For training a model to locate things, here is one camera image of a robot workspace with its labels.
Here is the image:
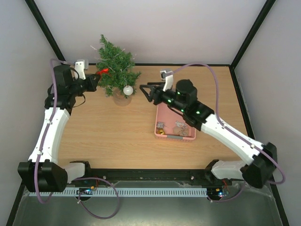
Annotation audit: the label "red bow ornament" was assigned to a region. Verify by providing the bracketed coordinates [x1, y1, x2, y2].
[96, 68, 109, 76]

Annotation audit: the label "white ball ornament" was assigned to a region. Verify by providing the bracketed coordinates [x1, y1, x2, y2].
[123, 85, 134, 96]

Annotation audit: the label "clear wire fairy lights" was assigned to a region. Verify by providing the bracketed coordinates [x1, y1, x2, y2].
[90, 44, 137, 92]

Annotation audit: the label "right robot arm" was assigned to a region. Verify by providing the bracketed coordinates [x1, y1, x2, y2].
[139, 80, 277, 188]

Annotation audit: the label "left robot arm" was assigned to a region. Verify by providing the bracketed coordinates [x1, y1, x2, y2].
[17, 61, 100, 193]

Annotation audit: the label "round wooden tree base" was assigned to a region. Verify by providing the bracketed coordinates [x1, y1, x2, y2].
[113, 93, 132, 106]

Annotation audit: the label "small green christmas tree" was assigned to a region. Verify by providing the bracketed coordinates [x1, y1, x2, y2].
[95, 34, 142, 97]

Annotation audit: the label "silver glitter gift ornament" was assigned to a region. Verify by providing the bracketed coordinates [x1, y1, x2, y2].
[156, 121, 164, 129]

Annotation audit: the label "pink perforated plastic basket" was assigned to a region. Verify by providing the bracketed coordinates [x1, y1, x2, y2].
[154, 103, 196, 142]

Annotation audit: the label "silver star ornament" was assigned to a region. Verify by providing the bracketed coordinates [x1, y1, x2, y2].
[175, 121, 185, 127]

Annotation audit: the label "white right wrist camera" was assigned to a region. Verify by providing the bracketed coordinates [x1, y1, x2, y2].
[160, 69, 174, 92]

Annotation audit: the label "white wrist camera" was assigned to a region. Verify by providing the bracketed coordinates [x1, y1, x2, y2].
[160, 69, 174, 92]
[74, 59, 88, 80]

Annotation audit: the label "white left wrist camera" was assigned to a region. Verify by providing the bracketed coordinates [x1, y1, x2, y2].
[74, 59, 88, 80]

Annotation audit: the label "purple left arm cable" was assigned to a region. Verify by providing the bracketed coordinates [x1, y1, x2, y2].
[34, 58, 77, 204]

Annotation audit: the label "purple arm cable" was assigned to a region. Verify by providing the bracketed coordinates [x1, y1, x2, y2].
[164, 62, 286, 185]
[34, 58, 77, 204]

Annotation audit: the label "black aluminium mounting rail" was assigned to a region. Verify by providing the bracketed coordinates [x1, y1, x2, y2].
[89, 168, 233, 186]

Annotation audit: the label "black enclosure frame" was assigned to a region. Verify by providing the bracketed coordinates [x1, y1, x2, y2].
[7, 0, 290, 226]

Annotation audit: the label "light blue cable duct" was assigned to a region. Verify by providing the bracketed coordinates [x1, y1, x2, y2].
[29, 187, 208, 197]

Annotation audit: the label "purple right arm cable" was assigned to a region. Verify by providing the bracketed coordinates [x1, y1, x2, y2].
[164, 62, 286, 185]

